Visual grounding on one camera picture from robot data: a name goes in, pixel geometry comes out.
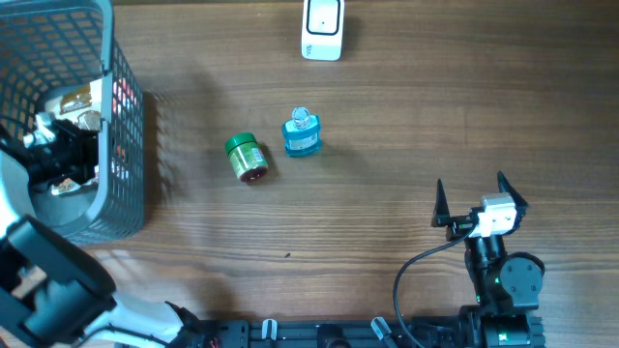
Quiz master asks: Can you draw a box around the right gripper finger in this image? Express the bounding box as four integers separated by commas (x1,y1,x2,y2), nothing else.
497,171,529,211
432,179,451,220

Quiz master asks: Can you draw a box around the white brown snack pouch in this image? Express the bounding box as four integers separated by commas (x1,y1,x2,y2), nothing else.
44,79,103,196

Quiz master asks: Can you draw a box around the blue mouthwash bottle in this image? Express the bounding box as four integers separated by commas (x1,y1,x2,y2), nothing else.
281,106,321,158

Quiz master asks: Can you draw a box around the green lid spice jar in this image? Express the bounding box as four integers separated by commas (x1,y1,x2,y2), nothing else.
224,132,269,183

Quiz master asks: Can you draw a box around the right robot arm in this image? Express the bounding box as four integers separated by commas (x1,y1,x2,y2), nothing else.
431,172,545,347

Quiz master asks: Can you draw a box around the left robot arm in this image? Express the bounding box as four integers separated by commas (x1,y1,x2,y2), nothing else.
1,121,209,347

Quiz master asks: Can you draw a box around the white barcode scanner box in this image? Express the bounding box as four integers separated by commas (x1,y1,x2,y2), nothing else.
301,0,345,61

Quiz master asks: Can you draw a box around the grey plastic mesh basket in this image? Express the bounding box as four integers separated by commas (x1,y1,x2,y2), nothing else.
1,1,145,245

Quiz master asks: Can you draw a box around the right camera black cable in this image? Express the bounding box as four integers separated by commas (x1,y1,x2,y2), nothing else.
392,226,478,348

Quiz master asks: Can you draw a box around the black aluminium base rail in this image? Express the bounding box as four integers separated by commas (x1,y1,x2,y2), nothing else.
114,316,547,348

